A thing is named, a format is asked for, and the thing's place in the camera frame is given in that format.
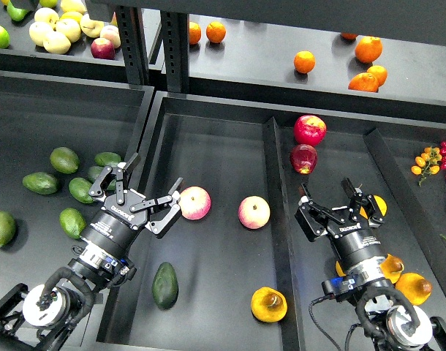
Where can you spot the green avocado top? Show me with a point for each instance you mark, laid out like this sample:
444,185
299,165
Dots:
64,160

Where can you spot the dark red apple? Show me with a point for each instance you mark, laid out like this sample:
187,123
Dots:
303,159

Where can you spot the pale peach on shelf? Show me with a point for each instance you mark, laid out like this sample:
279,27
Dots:
111,33

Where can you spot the small orange right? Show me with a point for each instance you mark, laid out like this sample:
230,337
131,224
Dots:
379,72

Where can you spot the black shelf post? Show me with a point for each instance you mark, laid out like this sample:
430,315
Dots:
174,33

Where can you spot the black tray divider left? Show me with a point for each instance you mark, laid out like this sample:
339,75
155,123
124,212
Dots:
292,337

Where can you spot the red apple on shelf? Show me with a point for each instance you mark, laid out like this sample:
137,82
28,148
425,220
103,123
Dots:
102,48

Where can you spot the green avocado middle right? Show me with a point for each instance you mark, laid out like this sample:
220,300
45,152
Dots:
94,172

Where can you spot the yellow pear with stem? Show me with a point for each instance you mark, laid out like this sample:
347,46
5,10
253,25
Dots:
382,207

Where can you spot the pale yellow pear centre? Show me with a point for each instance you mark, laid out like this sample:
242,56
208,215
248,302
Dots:
70,28

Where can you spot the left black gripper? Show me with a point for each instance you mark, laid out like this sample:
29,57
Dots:
114,228

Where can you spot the orange behind post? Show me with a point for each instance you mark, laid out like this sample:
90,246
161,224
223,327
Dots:
195,33

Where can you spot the pink yellow apple left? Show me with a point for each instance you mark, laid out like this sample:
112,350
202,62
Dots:
195,203

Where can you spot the orange cherry tomato bunch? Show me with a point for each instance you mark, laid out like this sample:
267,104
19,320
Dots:
426,164

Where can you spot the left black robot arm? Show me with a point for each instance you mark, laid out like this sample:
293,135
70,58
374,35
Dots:
44,317

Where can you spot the pink yellow apple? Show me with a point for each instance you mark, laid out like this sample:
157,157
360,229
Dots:
254,212
195,203

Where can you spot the orange front right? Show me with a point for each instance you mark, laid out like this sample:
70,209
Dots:
364,81

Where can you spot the bright red apple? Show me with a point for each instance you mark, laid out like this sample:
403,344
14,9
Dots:
309,130

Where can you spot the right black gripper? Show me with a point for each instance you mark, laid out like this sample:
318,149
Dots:
353,241

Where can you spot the pink yellow apple right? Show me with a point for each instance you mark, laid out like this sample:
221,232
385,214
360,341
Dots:
254,212

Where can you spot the dark green avocado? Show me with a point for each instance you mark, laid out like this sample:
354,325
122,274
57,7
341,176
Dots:
165,286

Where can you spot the pale yellow pear front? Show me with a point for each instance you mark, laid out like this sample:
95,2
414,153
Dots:
56,42

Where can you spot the pale yellow pear right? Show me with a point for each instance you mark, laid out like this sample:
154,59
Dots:
91,28

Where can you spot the orange on shelf centre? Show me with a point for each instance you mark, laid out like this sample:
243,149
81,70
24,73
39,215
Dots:
304,62

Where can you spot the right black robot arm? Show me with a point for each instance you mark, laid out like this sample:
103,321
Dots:
388,318

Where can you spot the green avocado centre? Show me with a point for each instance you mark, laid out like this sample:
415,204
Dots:
79,189

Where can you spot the green avocado upper right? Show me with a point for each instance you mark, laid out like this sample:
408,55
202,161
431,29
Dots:
107,158

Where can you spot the pale yellow pear left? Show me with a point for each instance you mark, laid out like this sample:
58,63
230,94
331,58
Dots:
37,32

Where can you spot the green avocado lower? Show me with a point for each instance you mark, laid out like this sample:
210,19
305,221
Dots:
72,222

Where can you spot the large orange on shelf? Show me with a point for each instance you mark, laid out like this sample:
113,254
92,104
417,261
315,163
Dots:
368,49

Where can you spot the green avocado left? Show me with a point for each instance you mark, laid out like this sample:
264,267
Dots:
41,183

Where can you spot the yellow lemon on shelf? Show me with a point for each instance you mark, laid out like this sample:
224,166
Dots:
73,15

